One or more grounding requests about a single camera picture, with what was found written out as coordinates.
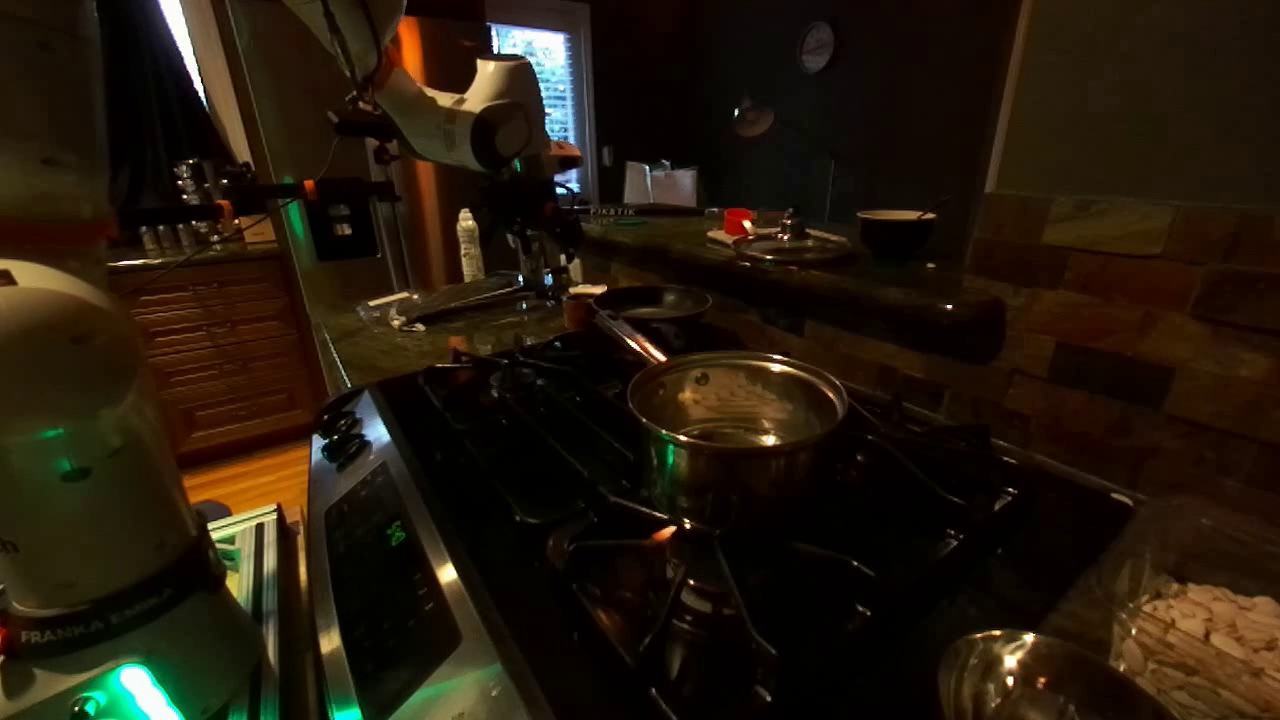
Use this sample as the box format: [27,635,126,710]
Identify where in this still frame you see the black camera on tripod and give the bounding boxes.
[329,105,404,143]

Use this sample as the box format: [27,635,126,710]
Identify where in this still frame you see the glass jar white pieces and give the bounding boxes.
[1045,493,1280,720]

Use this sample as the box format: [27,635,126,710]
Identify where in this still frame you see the bright window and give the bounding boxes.
[488,18,594,204]

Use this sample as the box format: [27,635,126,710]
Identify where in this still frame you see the steel saucepan with handle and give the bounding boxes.
[586,309,853,531]

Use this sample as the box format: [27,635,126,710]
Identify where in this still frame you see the brown wooden post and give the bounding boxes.
[398,11,453,294]

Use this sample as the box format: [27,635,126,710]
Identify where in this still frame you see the kitchen sink with faucet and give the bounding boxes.
[356,274,537,331]

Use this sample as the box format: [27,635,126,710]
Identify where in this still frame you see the metal utensil holder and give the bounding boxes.
[167,155,228,218]

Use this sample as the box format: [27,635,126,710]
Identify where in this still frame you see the brown wooden cabinet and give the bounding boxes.
[112,251,331,465]

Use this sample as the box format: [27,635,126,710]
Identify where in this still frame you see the black gas stove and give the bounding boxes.
[303,316,1144,720]

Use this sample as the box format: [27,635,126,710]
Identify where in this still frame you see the metal dish rack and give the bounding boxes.
[136,218,252,260]

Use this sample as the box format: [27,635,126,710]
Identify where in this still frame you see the glass bowl at corner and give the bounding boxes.
[932,620,1184,720]

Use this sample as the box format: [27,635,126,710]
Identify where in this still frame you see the black frying pan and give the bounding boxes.
[594,275,721,337]

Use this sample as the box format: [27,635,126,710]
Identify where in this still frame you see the black box white label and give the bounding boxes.
[308,198,381,266]

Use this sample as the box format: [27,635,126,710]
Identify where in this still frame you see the raised stone bar counter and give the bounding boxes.
[576,211,1011,368]

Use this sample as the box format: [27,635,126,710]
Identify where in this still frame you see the round wall clock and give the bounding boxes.
[795,18,839,81]

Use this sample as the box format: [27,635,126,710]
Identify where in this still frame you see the white plastic bottle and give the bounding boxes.
[453,204,488,288]

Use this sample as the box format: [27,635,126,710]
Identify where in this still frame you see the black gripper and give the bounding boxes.
[501,166,594,300]

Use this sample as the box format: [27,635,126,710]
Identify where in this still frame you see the dark bowl white rim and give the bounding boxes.
[855,204,939,266]

